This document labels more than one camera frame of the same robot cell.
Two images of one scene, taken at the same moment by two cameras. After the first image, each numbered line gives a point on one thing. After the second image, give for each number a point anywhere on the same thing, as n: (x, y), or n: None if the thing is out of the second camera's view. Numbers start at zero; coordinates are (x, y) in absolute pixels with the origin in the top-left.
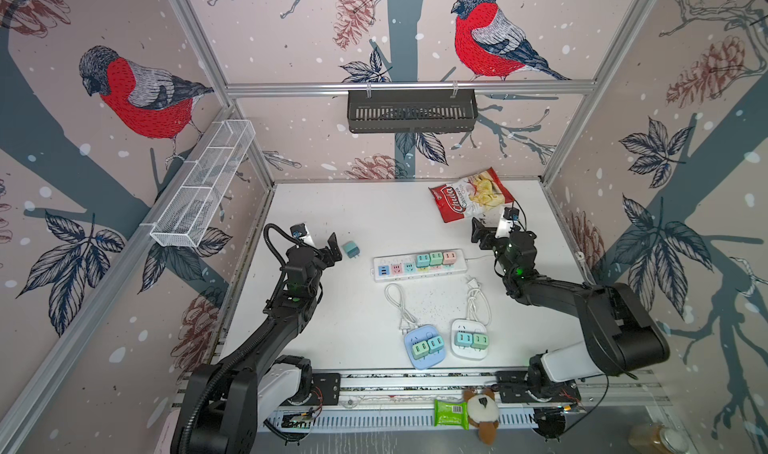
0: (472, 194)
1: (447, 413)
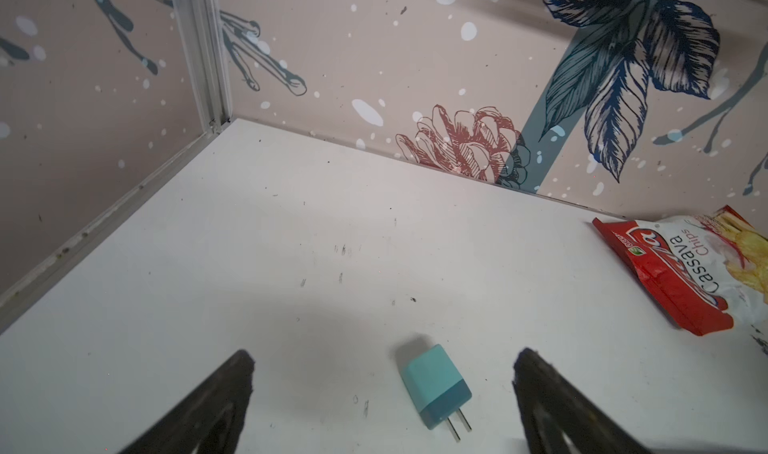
0: (711, 269)
1: None
